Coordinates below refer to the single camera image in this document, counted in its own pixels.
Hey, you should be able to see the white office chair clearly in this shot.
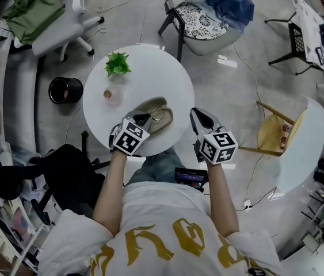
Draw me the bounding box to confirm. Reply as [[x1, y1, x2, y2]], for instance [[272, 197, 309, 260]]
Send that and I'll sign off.
[[13, 0, 105, 63]]

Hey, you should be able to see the black waste bin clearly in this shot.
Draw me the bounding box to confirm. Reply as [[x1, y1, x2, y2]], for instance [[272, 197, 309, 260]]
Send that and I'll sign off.
[[48, 76, 83, 105]]

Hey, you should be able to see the person's left forearm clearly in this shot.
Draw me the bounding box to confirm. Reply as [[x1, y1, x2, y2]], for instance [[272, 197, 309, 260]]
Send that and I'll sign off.
[[92, 151, 128, 237]]

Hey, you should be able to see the black-white patterned cushion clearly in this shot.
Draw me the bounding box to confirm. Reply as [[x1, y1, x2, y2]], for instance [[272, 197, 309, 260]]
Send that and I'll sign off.
[[174, 0, 230, 40]]

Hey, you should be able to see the blue denim cloth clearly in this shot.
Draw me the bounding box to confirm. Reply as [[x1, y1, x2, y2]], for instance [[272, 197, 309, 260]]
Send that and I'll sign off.
[[178, 0, 255, 30]]

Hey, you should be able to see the black waist device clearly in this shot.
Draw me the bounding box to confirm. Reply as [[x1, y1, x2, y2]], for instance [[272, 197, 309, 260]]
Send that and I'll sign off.
[[174, 167, 208, 192]]

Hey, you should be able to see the white round side table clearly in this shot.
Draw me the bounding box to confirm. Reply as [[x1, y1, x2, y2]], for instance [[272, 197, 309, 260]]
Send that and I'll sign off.
[[276, 95, 324, 195]]

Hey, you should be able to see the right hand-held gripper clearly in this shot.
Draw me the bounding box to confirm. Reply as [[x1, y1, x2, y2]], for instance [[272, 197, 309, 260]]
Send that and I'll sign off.
[[189, 107, 239, 166]]

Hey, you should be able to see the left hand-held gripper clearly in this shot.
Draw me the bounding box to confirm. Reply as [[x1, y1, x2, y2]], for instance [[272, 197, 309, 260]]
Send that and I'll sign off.
[[109, 110, 154, 157]]

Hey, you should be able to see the small green potted plant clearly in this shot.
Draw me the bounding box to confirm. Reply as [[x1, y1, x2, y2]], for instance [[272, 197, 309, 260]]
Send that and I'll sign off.
[[104, 51, 132, 79]]

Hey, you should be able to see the grey upholstered chair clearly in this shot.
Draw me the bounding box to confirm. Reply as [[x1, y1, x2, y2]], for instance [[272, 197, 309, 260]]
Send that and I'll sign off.
[[158, 0, 245, 63]]

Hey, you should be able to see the person's blue jeans leg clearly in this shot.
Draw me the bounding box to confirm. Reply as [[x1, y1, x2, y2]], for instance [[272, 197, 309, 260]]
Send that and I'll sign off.
[[125, 148, 190, 188]]

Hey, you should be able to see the green fabric bag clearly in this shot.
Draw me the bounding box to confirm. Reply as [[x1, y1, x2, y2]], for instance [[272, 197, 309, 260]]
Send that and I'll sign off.
[[2, 0, 66, 45]]

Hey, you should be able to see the person's white printed shirt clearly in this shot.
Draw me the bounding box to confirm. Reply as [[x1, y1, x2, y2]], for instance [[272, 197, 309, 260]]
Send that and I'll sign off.
[[37, 181, 286, 276]]

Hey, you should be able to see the table with patterned cloth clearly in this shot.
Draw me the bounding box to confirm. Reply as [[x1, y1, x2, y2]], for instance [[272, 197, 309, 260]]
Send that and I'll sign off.
[[289, 0, 324, 80]]

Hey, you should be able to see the white floor cable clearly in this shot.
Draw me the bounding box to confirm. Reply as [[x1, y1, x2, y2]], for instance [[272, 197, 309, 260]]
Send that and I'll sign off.
[[232, 43, 277, 212], [77, 0, 167, 44]]

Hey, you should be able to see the black office chair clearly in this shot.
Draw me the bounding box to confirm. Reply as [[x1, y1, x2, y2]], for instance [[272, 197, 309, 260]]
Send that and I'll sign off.
[[0, 131, 106, 227]]

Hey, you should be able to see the yellow wooden chair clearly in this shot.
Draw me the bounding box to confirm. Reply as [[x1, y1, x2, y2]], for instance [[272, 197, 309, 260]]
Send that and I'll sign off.
[[238, 101, 308, 157]]

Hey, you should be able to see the person's right forearm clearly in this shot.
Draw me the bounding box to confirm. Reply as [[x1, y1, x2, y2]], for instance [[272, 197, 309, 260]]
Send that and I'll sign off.
[[206, 161, 240, 237]]

